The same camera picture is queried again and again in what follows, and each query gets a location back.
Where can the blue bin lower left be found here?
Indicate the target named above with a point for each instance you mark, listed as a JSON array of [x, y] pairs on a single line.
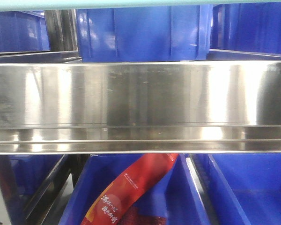
[[31, 170]]

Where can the blue bin lower right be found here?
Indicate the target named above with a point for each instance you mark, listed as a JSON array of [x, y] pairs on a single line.
[[244, 189]]

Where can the blue bin lower middle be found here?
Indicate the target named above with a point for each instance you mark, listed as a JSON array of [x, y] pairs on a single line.
[[174, 198]]

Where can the red snack package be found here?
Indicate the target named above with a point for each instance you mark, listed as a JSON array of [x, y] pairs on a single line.
[[119, 196]]

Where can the blue bin upper left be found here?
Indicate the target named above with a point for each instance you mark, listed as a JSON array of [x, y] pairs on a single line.
[[23, 31]]

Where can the blue bin upper right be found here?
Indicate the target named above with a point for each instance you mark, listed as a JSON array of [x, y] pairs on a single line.
[[247, 27]]

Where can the blue bin upper middle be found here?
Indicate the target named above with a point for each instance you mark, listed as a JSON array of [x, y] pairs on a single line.
[[144, 34]]

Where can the stainless steel shelf rail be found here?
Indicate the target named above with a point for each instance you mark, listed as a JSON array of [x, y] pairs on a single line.
[[183, 107]]

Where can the light blue plastic bin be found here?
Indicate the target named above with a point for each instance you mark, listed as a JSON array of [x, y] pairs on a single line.
[[31, 5]]

